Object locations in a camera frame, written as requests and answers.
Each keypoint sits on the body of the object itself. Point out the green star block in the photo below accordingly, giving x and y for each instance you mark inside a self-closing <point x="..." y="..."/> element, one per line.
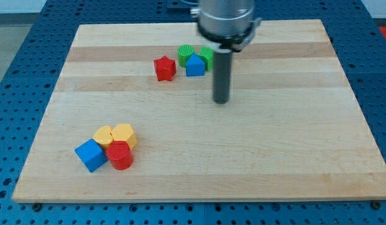
<point x="206" y="55"/>

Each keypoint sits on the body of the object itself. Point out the red cylinder block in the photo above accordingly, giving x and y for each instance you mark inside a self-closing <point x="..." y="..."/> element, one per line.
<point x="120" y="155"/>

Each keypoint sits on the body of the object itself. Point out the blue pentagon house block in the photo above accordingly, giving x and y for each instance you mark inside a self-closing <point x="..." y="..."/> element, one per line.
<point x="195" y="66"/>

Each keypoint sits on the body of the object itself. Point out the wooden board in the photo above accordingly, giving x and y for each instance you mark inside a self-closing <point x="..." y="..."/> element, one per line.
<point x="291" y="131"/>

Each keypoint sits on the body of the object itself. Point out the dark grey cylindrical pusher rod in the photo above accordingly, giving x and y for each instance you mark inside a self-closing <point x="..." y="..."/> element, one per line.
<point x="222" y="63"/>

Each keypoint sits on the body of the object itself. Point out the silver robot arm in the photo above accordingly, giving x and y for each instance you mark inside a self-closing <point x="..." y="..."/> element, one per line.
<point x="227" y="26"/>

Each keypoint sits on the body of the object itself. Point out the blue cube block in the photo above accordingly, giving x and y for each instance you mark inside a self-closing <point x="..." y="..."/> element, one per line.
<point x="91" y="154"/>

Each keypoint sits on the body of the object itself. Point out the yellow heart block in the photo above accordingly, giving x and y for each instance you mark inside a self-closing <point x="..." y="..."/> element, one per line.
<point x="103" y="137"/>

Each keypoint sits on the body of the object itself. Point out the green cylinder block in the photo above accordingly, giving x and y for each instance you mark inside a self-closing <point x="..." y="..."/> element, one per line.
<point x="184" y="51"/>

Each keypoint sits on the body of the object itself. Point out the yellow hexagon block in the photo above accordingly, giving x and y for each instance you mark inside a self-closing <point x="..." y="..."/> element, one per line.
<point x="125" y="132"/>

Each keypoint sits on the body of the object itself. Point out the red star block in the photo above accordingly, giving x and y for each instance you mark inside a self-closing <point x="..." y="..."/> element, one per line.
<point x="165" y="68"/>

